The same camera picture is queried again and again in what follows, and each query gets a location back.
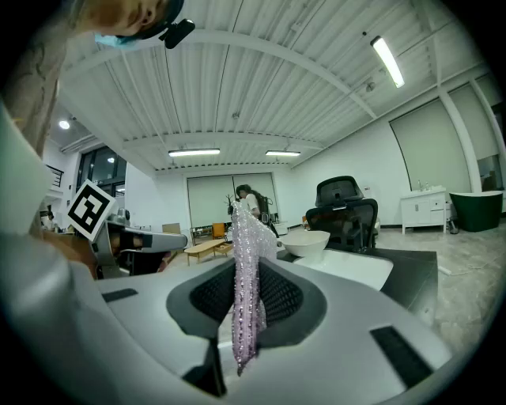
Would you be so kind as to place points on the person's face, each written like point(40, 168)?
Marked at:
point(130, 16)

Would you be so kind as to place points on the white cabinet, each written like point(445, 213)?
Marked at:
point(419, 209)

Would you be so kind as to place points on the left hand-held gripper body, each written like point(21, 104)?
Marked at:
point(90, 209)

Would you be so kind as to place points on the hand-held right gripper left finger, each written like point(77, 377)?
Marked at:
point(150, 316)

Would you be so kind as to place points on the black head camera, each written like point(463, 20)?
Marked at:
point(178, 33)

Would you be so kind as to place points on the person's brown printed shirt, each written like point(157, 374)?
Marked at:
point(35, 79)

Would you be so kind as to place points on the round ceiling light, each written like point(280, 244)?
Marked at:
point(64, 124)

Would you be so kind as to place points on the large white bowl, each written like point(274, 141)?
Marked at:
point(306, 243)

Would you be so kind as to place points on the person's left forearm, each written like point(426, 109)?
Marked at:
point(71, 251)

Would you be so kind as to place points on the orange chair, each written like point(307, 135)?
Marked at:
point(218, 230)

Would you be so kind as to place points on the blue face mask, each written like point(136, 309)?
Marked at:
point(118, 41)

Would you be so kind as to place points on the open cardboard box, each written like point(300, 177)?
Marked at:
point(171, 228)

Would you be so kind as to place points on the wooden coffee table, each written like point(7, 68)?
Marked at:
point(201, 247)

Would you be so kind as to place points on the dark glass window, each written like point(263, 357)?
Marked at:
point(100, 170)

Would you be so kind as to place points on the dark green bathtub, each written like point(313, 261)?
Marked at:
point(474, 211)

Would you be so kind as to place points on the black coat stand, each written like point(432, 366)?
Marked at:
point(229, 205)

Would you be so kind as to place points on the black office chair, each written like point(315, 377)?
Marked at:
point(352, 221)

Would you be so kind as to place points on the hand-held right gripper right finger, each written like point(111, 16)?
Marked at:
point(340, 348)

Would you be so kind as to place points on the ceiling tube light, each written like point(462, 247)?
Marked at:
point(193, 152)
point(282, 153)
point(389, 61)

